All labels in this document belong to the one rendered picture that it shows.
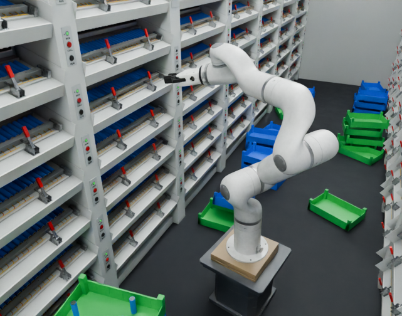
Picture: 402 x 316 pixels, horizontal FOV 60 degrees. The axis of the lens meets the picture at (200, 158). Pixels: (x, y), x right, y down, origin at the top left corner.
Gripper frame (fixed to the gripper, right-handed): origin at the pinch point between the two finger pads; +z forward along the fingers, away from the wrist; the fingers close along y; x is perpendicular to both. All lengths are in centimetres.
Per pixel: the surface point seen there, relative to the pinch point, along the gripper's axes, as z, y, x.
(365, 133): -61, 184, -103
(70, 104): 16.8, -38.8, 3.0
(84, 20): 11.8, -25.5, 27.7
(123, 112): 19.9, -11.1, -9.9
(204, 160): 40, 80, -80
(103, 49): 20.9, -10.5, 16.0
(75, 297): 10, -69, -53
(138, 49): 18.9, 9.0, 11.8
